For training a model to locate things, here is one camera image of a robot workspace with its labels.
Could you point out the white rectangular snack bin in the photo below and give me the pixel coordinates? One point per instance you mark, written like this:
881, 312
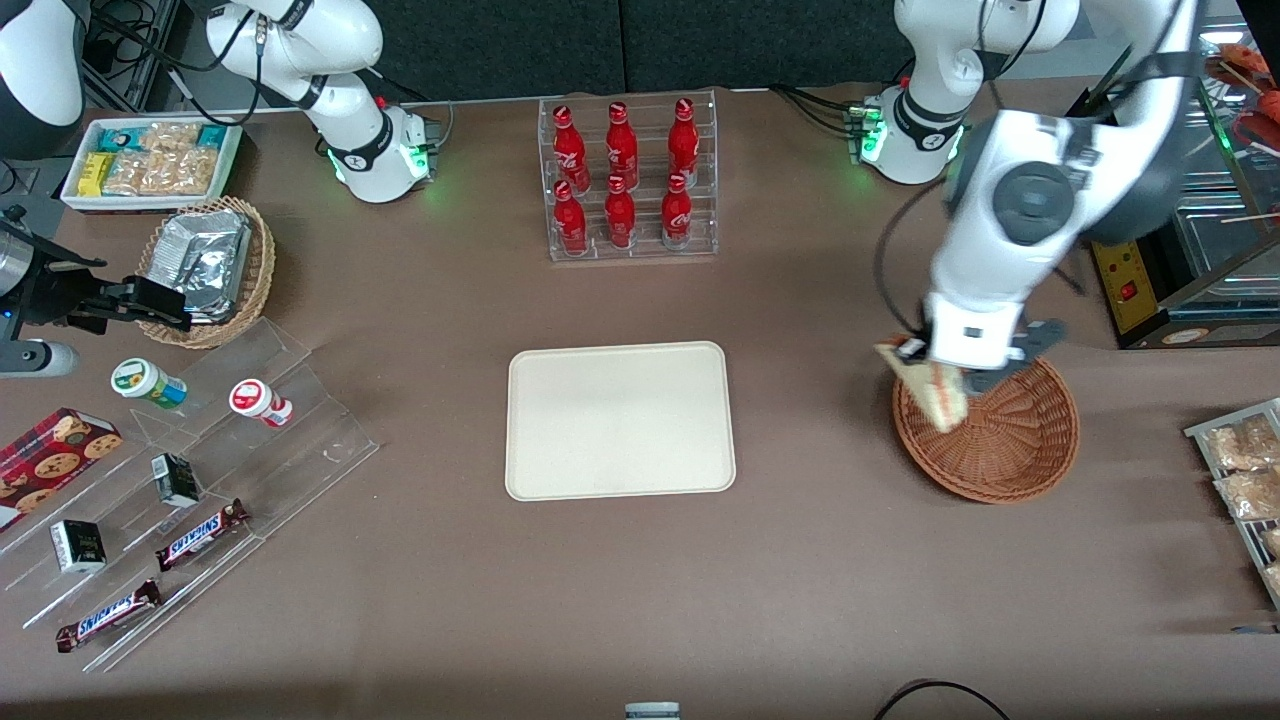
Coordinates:
232, 170

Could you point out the teal snack packet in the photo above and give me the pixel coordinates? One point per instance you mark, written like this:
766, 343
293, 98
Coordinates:
118, 139
212, 136

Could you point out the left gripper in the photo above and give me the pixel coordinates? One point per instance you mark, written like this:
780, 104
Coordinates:
917, 353

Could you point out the yellow snack bar packet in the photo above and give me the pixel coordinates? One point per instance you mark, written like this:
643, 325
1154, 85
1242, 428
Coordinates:
96, 174

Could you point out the cream rectangular tray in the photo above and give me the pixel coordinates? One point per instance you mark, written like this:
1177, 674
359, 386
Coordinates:
600, 420

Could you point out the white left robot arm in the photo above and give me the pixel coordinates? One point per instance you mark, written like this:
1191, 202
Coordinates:
1000, 260

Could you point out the tray of packaged snacks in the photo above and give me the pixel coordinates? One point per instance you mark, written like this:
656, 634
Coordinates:
1245, 545

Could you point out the black food warmer case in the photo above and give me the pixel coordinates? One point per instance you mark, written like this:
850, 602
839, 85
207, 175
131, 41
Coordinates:
1130, 290

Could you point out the clear nut snack bag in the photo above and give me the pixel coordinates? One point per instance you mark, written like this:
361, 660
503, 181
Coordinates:
185, 172
170, 136
125, 175

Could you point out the oval light wicker basket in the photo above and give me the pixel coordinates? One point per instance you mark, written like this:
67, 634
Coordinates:
262, 260

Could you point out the green lid snack cup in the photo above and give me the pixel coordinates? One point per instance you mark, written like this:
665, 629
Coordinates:
145, 382

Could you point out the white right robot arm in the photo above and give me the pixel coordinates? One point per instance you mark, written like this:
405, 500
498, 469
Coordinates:
350, 130

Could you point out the small black carton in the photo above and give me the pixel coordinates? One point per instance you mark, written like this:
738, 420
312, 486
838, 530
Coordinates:
78, 546
175, 480

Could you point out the clear cracker snack bag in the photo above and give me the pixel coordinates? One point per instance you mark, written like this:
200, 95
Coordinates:
1245, 445
1273, 542
1274, 578
1250, 494

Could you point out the clear acrylic stepped display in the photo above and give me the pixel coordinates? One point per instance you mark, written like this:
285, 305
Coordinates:
300, 440

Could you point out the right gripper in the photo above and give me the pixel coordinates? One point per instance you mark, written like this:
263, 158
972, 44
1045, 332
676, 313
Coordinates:
52, 291

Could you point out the triangular sandwich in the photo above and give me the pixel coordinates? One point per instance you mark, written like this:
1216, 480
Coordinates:
945, 400

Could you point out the clear acrylic bottle rack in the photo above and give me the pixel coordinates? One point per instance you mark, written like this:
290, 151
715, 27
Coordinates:
708, 150

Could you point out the red lid snack cup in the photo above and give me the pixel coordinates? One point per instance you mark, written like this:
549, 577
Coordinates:
255, 400

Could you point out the red cola bottle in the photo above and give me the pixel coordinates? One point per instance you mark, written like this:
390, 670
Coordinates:
620, 220
622, 150
677, 218
570, 225
684, 145
570, 150

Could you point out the dark wrist camera mount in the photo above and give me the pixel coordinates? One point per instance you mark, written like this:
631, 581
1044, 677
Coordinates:
1042, 340

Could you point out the red tartan cookie box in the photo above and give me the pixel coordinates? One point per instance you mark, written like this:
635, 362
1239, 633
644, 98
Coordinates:
50, 460

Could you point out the dark partition panel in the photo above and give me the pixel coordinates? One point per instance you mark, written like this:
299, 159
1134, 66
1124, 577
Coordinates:
760, 40
500, 45

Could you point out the grey white device edge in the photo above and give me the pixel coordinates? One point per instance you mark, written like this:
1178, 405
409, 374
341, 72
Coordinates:
652, 712

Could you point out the snickers chocolate bar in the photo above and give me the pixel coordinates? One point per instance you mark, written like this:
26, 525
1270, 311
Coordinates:
108, 616
200, 535

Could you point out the silver foil packet stack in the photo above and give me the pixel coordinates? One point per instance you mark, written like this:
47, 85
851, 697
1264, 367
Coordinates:
205, 260

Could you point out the round brown wicker basket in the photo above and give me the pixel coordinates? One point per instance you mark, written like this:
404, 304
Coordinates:
1020, 440

